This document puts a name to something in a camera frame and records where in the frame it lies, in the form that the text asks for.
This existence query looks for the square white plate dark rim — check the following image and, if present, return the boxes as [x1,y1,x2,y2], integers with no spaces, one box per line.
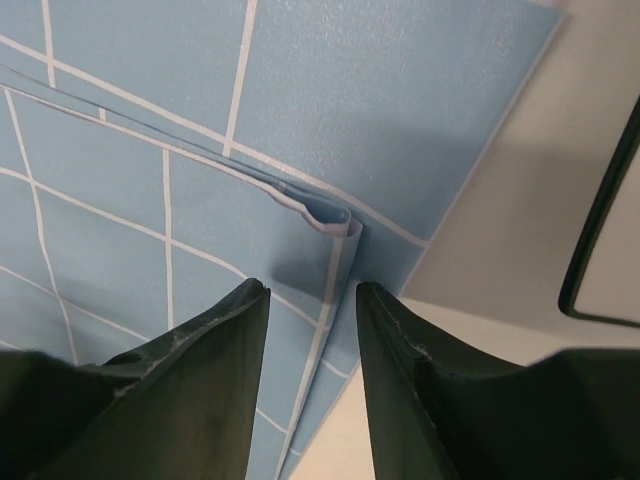
[558,105,639,328]

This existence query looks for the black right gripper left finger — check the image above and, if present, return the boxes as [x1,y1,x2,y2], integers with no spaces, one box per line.
[1,279,271,479]

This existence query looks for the blue grid placemat cloth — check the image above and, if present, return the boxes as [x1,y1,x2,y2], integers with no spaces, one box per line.
[1,1,562,479]

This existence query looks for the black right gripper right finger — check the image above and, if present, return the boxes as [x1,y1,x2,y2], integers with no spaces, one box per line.
[356,283,639,479]

